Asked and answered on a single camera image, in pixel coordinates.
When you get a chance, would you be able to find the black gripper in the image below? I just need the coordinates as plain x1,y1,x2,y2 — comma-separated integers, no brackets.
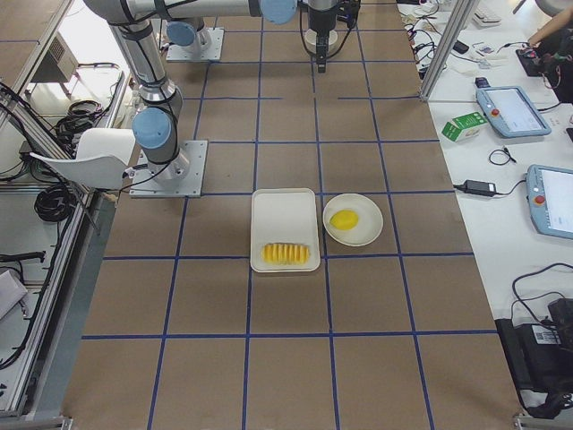
306,0,361,73

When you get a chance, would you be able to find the white bowl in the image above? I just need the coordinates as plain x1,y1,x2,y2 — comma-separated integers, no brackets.
304,29,338,55

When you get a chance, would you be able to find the yellow lemon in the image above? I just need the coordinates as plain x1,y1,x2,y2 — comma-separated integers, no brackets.
329,209,359,231

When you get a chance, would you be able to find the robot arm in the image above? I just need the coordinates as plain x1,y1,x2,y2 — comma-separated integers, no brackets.
167,21,211,51
86,1,361,182

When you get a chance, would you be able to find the green white box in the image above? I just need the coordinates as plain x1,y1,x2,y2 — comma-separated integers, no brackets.
441,112,487,142

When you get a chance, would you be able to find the white rectangular tray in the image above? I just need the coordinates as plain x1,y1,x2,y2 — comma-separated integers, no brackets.
250,188,321,273

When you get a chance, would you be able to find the cream round plate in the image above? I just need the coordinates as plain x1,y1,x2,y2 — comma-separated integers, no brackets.
322,193,384,247

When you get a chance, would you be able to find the blue teach pendant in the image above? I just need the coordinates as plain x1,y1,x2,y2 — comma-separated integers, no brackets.
526,165,572,239
475,86,552,138

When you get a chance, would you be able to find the black power adapter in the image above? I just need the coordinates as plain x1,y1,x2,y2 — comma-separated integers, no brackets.
465,180,497,197

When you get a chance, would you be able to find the white chair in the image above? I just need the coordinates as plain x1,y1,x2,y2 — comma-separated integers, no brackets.
30,128,135,190

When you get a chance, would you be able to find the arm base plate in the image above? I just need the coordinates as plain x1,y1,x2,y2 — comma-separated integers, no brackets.
129,140,208,198
167,27,225,63

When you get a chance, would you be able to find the aluminium frame post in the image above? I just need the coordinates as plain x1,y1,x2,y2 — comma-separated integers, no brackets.
419,1,474,101

